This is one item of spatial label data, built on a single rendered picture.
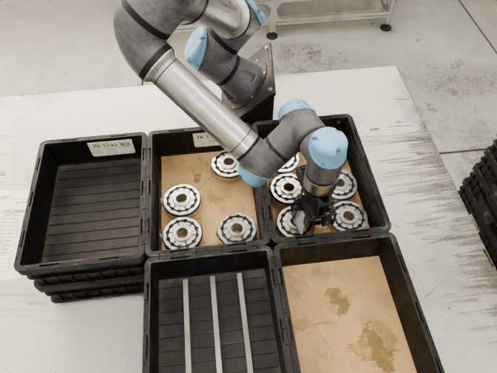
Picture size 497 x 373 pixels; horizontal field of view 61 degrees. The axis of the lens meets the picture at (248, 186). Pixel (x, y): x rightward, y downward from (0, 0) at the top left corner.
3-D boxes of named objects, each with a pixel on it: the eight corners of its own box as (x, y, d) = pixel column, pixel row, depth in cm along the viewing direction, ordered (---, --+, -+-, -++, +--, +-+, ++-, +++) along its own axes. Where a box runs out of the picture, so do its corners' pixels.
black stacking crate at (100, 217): (56, 166, 128) (41, 142, 118) (154, 158, 130) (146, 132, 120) (34, 291, 105) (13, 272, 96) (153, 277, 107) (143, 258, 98)
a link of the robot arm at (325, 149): (335, 118, 85) (358, 146, 81) (327, 152, 94) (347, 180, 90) (301, 129, 84) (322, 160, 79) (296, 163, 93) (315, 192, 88)
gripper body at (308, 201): (304, 232, 101) (310, 206, 91) (293, 203, 106) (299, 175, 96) (333, 226, 102) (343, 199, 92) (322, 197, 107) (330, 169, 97)
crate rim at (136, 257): (43, 146, 120) (40, 140, 118) (149, 136, 122) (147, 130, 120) (16, 276, 97) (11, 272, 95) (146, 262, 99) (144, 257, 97)
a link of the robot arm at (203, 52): (208, 72, 139) (175, 48, 131) (235, 41, 134) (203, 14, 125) (214, 90, 130) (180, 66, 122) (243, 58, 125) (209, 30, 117)
